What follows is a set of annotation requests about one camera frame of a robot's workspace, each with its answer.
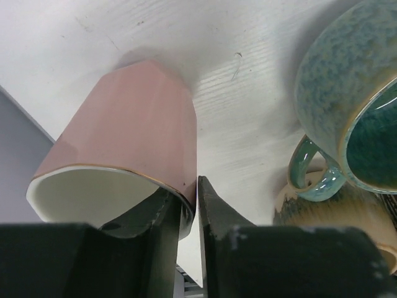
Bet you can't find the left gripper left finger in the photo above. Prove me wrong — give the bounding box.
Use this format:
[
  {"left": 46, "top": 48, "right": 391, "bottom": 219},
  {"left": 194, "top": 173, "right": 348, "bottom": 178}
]
[{"left": 1, "top": 189, "right": 182, "bottom": 297}]

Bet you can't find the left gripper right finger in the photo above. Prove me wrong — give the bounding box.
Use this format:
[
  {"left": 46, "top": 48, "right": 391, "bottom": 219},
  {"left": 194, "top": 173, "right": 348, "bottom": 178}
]
[{"left": 197, "top": 176, "right": 396, "bottom": 297}]

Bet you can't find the beige round mug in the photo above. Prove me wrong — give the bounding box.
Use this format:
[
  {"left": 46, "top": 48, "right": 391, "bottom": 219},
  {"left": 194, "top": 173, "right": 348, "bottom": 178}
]
[{"left": 273, "top": 183, "right": 396, "bottom": 274}]

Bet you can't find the pink faceted mug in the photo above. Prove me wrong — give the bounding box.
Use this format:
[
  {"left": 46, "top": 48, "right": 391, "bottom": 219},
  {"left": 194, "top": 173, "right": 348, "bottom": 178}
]
[{"left": 26, "top": 60, "right": 197, "bottom": 238}]

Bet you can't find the green speckled mug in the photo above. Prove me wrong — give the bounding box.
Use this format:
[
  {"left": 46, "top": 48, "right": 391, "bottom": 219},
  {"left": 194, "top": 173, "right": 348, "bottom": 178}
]
[{"left": 287, "top": 1, "right": 396, "bottom": 202}]

